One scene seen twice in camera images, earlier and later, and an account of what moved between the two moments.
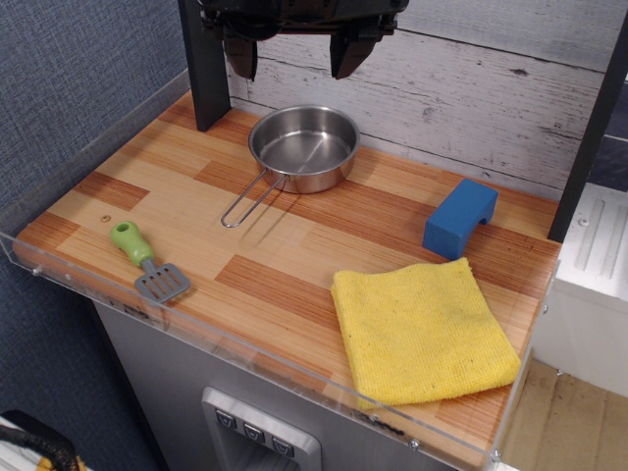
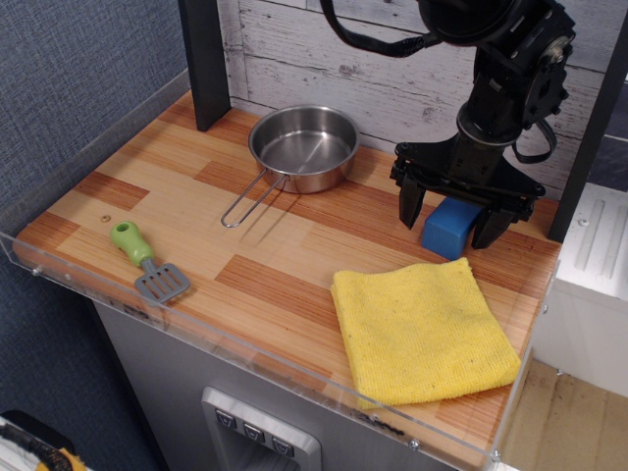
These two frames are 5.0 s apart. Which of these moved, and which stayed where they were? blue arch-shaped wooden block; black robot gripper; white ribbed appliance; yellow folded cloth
Moved: black robot gripper
Stayed: yellow folded cloth; blue arch-shaped wooden block; white ribbed appliance
